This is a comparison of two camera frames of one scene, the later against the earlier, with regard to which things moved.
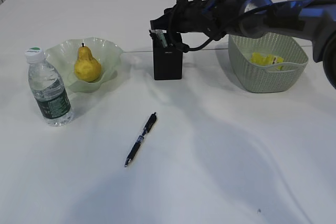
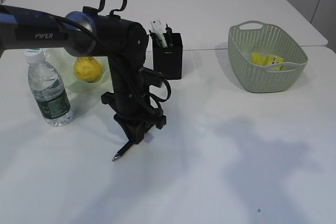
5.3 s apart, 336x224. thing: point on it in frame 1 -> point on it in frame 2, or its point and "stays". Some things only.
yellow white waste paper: (256, 58) stays
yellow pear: (87, 68) stays
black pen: (140, 138) -> (126, 146)
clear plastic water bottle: (48, 89) stays
